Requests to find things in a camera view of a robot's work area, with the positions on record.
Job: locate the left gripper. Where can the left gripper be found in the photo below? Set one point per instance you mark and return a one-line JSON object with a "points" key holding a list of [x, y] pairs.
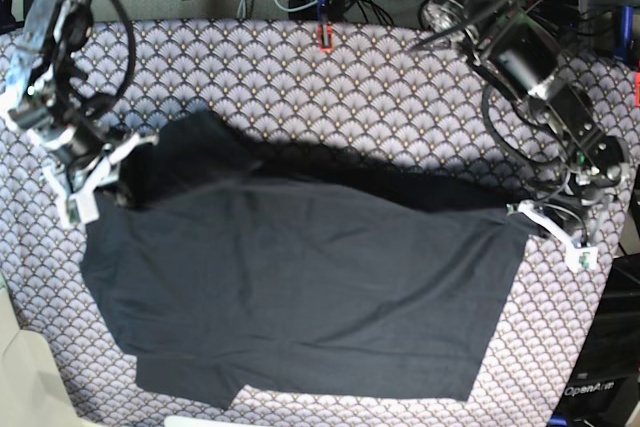
{"points": [[571, 203]]}

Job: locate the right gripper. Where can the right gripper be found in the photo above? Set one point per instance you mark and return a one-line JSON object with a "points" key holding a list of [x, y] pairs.
{"points": [[85, 155]]}

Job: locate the black T-shirt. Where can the black T-shirt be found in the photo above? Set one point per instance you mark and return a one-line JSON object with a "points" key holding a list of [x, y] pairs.
{"points": [[229, 270]]}

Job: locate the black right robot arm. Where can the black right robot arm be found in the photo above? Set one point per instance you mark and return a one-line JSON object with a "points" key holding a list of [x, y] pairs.
{"points": [[39, 101]]}

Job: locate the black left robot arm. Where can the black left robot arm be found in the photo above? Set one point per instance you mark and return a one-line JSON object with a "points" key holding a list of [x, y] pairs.
{"points": [[519, 58]]}

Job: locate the black OpenArm box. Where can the black OpenArm box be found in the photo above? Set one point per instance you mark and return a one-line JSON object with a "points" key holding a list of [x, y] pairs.
{"points": [[603, 389]]}

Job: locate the blue right edge clamp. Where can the blue right edge clamp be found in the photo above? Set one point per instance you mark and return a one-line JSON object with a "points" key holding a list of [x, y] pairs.
{"points": [[624, 46]]}

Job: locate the patterned fan-print tablecloth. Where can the patterned fan-print tablecloth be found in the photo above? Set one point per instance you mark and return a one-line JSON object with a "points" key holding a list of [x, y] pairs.
{"points": [[370, 98]]}

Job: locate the beige bin corner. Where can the beige bin corner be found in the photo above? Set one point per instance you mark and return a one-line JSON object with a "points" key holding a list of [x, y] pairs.
{"points": [[32, 391]]}

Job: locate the orange and blue table clamp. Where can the orange and blue table clamp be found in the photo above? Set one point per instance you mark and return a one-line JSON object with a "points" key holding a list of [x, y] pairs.
{"points": [[325, 37]]}

